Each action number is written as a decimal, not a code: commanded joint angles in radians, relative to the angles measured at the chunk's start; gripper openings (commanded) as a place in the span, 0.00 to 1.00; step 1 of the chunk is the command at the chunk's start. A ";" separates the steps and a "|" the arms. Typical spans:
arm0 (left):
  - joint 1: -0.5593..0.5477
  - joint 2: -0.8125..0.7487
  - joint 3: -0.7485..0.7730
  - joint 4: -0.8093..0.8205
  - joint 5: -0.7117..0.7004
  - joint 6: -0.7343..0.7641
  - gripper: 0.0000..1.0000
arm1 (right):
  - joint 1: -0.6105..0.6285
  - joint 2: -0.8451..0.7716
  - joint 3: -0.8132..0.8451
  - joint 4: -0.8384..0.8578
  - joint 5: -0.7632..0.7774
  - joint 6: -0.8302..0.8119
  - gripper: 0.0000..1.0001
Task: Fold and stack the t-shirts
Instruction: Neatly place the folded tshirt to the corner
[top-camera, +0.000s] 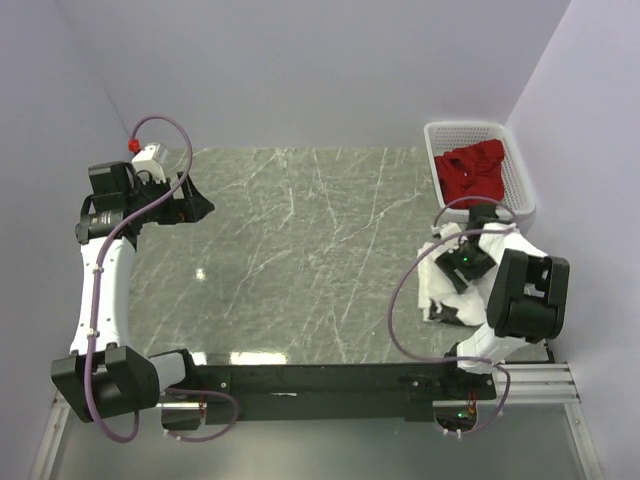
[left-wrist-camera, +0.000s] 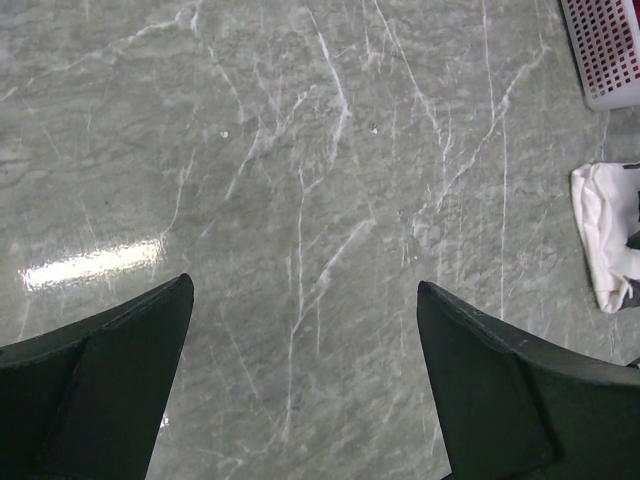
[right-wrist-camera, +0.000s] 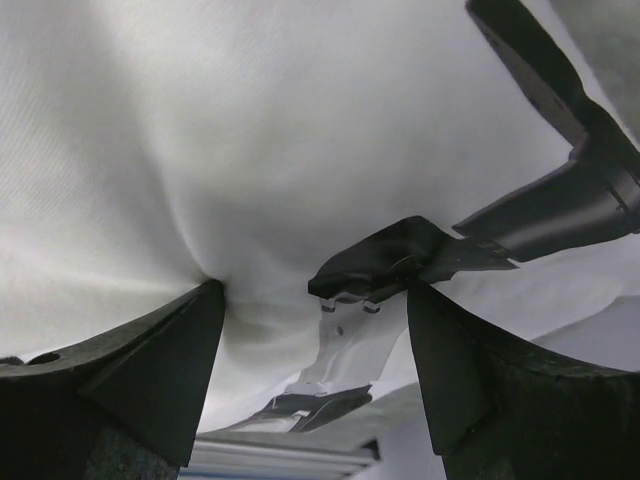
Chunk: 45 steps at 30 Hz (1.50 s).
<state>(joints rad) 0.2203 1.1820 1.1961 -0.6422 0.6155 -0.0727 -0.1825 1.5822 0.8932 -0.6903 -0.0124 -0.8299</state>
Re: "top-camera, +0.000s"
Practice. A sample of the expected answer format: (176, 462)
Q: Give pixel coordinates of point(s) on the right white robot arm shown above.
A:
(527, 302)

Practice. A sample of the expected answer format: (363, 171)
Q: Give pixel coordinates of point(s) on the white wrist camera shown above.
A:
(148, 161)
(445, 230)

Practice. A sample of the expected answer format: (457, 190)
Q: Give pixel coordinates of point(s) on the white t shirt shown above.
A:
(438, 297)

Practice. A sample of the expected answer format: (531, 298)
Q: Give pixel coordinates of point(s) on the white plastic basket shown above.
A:
(444, 136)

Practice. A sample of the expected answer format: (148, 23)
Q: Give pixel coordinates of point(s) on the black base beam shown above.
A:
(218, 393)

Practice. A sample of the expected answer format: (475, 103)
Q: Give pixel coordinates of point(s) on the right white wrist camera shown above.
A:
(445, 230)

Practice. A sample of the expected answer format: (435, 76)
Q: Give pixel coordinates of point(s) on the red t shirt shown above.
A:
(475, 170)

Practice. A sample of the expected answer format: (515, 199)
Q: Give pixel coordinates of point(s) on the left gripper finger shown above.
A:
(176, 210)
(195, 205)

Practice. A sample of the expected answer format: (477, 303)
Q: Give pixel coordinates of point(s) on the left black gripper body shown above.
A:
(147, 192)

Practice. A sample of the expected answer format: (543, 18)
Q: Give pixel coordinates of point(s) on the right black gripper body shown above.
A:
(470, 261)

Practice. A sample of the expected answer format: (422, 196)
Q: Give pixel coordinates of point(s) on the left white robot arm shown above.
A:
(103, 375)

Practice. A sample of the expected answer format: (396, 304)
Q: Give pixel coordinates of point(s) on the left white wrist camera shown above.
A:
(148, 161)

